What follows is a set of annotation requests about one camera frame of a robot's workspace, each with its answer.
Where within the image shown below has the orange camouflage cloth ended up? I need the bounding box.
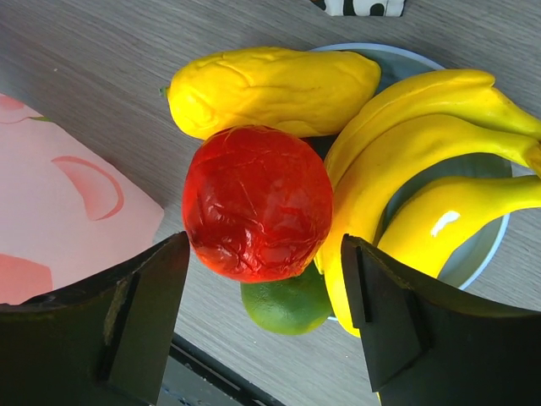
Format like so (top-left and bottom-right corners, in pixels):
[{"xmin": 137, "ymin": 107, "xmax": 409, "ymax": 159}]
[{"xmin": 311, "ymin": 0, "xmax": 407, "ymax": 18}]

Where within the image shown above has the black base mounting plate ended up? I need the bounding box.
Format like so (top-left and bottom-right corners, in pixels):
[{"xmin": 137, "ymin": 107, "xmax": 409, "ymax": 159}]
[{"xmin": 157, "ymin": 334, "xmax": 284, "ymax": 406}]

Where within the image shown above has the yellow banana bunch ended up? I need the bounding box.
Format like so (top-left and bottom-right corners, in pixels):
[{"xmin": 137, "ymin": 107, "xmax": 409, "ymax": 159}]
[{"xmin": 314, "ymin": 69, "xmax": 540, "ymax": 337}]

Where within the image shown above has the red apple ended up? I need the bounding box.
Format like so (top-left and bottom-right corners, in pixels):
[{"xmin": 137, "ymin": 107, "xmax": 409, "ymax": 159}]
[{"xmin": 182, "ymin": 126, "xmax": 333, "ymax": 283}]

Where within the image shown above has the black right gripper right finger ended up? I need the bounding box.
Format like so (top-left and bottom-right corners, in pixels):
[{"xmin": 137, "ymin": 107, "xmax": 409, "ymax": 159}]
[{"xmin": 341, "ymin": 235, "xmax": 540, "ymax": 405}]

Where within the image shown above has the yellow mango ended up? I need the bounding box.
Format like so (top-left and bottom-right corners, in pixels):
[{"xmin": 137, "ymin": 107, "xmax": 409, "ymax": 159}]
[{"xmin": 161, "ymin": 47, "xmax": 381, "ymax": 140}]

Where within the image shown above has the green orange citrus fruit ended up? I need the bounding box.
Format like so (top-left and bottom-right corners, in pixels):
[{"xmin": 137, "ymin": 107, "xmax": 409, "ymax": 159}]
[{"xmin": 240, "ymin": 264, "xmax": 332, "ymax": 336}]

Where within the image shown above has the pink peach plastic bag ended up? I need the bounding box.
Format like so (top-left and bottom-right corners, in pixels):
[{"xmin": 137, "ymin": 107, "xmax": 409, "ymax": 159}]
[{"xmin": 1, "ymin": 95, "xmax": 164, "ymax": 305}]

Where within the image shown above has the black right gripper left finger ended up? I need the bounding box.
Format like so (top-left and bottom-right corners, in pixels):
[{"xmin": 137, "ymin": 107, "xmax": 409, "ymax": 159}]
[{"xmin": 1, "ymin": 233, "xmax": 190, "ymax": 405}]

